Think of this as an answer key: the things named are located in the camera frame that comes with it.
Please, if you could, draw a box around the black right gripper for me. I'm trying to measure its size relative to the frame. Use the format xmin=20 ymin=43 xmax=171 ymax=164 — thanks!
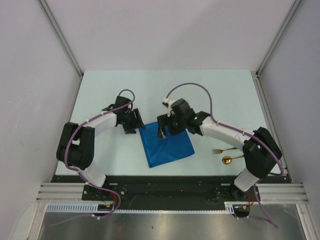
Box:
xmin=157 ymin=112 xmax=186 ymax=139

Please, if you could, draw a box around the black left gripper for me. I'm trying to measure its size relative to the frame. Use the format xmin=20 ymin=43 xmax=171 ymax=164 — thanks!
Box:
xmin=120 ymin=108 xmax=146 ymax=135

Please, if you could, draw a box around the blue cloth napkin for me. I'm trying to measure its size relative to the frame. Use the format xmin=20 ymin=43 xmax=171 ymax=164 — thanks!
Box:
xmin=139 ymin=122 xmax=195 ymax=168

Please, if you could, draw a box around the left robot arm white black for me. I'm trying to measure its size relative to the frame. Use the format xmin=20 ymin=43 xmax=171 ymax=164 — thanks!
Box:
xmin=56 ymin=95 xmax=145 ymax=200

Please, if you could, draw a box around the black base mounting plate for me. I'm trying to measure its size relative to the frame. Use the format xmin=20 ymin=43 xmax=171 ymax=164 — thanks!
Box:
xmin=51 ymin=174 xmax=292 ymax=211

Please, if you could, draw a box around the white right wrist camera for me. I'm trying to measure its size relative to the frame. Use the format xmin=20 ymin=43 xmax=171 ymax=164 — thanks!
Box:
xmin=162 ymin=97 xmax=175 ymax=117

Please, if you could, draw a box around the gold fork green handle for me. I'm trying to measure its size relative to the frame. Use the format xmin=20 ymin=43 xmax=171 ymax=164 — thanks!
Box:
xmin=212 ymin=147 xmax=237 ymax=154

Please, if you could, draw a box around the gold spoon green handle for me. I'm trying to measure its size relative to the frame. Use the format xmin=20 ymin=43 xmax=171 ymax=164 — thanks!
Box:
xmin=221 ymin=155 xmax=244 ymax=165

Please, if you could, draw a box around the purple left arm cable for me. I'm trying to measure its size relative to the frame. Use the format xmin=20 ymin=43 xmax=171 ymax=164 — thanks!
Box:
xmin=48 ymin=89 xmax=137 ymax=226

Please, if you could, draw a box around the white slotted cable duct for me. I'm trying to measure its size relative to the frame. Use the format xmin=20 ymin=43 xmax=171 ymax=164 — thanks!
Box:
xmin=46 ymin=202 xmax=235 ymax=214

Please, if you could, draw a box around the aluminium front frame rail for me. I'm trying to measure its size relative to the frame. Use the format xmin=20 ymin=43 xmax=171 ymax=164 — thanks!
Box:
xmin=36 ymin=182 xmax=309 ymax=204

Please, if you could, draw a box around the left aluminium corner post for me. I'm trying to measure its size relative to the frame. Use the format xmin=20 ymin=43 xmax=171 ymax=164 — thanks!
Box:
xmin=37 ymin=0 xmax=84 ymax=79

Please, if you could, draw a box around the aluminium corner post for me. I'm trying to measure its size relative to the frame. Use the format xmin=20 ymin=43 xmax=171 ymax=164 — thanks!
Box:
xmin=37 ymin=0 xmax=84 ymax=79
xmin=255 ymin=0 xmax=304 ymax=77

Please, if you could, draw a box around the right aluminium corner post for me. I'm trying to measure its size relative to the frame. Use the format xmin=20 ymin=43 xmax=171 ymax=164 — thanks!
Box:
xmin=255 ymin=0 xmax=304 ymax=77

